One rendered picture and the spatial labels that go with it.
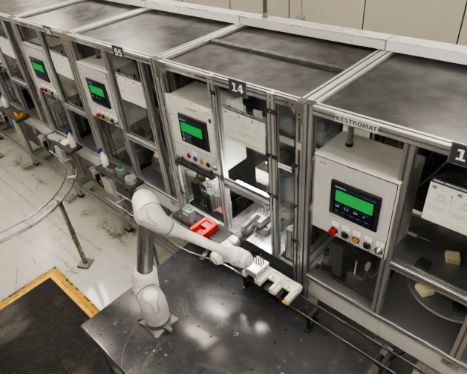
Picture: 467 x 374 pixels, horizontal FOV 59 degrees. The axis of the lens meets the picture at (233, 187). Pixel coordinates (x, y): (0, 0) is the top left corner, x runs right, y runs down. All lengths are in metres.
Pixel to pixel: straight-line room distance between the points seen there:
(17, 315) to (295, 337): 2.49
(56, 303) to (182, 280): 1.47
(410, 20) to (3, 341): 5.28
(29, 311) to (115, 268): 0.79
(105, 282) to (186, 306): 1.42
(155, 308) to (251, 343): 0.60
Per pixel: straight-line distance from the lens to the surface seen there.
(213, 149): 2.51
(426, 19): 5.51
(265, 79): 2.24
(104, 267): 4.18
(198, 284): 2.88
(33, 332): 3.95
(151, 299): 2.53
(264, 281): 2.63
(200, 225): 2.89
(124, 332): 2.78
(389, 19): 5.68
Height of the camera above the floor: 2.87
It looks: 37 degrees down
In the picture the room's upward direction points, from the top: 6 degrees counter-clockwise
